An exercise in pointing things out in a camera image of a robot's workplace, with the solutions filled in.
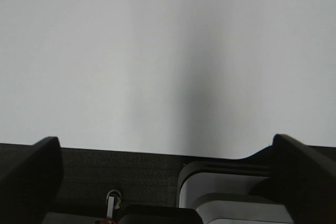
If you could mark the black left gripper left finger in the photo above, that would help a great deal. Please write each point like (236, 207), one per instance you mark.
(30, 182)

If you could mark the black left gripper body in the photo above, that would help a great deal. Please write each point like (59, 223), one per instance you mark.
(126, 187)

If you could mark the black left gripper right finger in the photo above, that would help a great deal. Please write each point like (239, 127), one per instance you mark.
(304, 180)

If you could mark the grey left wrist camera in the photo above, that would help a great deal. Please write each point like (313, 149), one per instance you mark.
(221, 192)

